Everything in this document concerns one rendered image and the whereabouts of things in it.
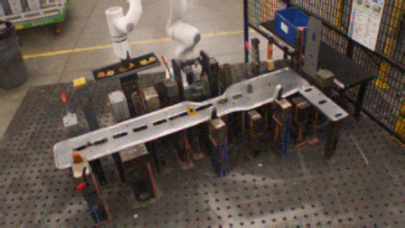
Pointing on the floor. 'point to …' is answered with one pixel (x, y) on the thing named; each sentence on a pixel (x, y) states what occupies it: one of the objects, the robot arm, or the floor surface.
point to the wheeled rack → (41, 15)
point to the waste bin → (11, 57)
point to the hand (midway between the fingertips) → (126, 63)
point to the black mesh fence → (345, 52)
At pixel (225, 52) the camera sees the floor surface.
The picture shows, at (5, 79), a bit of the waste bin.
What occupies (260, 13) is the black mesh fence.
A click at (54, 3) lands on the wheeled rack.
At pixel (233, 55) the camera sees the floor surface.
